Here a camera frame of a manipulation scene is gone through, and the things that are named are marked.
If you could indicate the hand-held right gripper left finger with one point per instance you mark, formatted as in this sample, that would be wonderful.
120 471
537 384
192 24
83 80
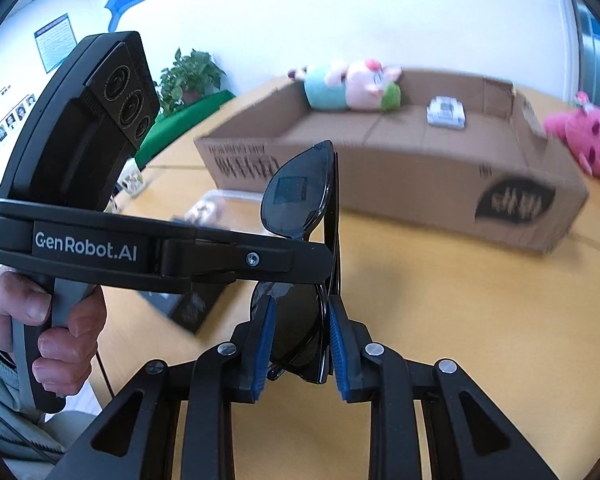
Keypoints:
262 345

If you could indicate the small white toy car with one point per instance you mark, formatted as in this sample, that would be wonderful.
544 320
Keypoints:
446 111

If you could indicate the leaf print paper cup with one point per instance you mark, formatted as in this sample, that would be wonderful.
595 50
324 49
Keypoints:
131 181

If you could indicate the row of wall photos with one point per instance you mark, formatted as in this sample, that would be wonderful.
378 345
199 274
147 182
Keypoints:
5 127

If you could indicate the large potted green plant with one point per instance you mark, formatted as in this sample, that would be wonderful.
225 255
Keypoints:
190 75

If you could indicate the clear plastic container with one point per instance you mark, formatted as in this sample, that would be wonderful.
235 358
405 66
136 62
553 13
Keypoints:
230 205

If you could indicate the black sunglasses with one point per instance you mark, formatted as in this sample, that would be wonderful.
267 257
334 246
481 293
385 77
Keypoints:
292 195

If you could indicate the black glasses case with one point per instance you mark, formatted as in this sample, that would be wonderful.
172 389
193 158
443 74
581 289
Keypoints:
195 305

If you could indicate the person's left forearm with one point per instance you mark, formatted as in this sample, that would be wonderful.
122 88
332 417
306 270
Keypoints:
5 400

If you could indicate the blue bordered wall poster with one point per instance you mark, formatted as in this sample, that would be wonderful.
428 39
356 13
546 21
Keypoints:
55 42

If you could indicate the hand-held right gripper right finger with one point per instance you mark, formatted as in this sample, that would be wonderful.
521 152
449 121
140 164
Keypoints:
337 350

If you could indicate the dark pink plush toy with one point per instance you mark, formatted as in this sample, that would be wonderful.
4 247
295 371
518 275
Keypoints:
590 135

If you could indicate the person's left hand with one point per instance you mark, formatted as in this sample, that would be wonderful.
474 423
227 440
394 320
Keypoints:
75 355

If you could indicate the wooden desktop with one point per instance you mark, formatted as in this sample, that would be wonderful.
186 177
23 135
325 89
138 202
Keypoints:
430 335

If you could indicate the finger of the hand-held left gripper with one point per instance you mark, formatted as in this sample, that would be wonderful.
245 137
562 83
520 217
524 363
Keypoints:
260 259

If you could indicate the green tablecloth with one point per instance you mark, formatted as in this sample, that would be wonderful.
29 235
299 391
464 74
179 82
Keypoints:
175 125

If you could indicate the glass window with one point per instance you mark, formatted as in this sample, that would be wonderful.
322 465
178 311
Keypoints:
597 45

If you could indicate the pink and teal plush toy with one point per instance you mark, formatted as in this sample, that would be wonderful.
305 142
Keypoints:
360 87

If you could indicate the large brown cardboard box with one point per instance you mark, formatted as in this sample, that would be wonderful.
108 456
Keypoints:
380 170

